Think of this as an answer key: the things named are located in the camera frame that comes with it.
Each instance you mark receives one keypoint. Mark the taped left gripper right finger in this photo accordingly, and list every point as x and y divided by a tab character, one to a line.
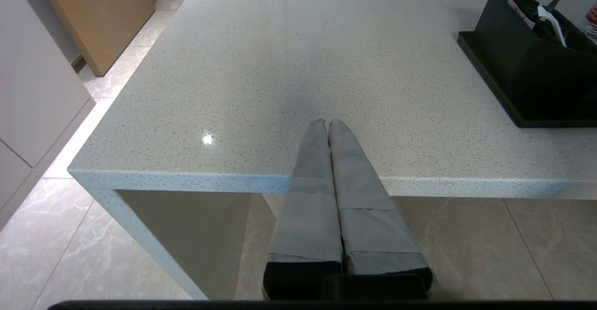
373	226

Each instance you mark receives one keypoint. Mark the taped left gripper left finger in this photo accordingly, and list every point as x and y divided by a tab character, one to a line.
308	207

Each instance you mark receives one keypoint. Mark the clear water bottle red cap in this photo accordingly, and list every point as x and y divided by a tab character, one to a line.
591	25

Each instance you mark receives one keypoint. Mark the packets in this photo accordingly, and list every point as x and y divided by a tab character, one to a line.
527	1

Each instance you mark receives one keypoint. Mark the black rectangular serving tray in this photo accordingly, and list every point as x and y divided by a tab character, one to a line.
559	123

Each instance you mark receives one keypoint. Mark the black sachet holder box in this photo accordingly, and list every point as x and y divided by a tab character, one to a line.
522	67

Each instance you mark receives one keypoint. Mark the brown coffee sachet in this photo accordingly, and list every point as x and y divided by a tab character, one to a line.
520	11

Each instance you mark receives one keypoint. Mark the white paper stick packet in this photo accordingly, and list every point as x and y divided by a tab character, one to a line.
552	23

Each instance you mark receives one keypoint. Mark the red sachet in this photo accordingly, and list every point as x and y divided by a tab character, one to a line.
565	34

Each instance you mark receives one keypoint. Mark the brown wooden door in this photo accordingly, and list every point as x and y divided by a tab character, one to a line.
93	16

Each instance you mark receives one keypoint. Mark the white tall cabinet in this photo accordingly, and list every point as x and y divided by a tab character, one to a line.
37	67

